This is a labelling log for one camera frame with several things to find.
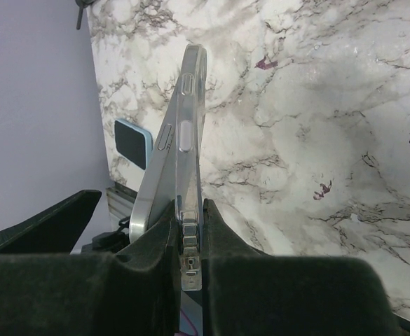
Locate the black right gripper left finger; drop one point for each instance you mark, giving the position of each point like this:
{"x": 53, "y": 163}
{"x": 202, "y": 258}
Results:
{"x": 134, "y": 292}

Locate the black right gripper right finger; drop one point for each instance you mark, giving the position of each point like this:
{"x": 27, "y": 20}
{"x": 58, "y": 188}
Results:
{"x": 248, "y": 292}

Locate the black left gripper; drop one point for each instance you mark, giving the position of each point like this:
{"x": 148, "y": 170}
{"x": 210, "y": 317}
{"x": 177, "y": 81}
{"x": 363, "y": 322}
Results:
{"x": 58, "y": 228}

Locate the black smartphone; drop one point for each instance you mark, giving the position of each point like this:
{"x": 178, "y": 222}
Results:
{"x": 158, "y": 184}

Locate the blue cased phone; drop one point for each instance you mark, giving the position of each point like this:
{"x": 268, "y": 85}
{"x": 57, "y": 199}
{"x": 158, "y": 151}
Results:
{"x": 133, "y": 143}

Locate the dark metal crank handle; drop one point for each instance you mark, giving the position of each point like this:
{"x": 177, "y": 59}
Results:
{"x": 82, "y": 5}

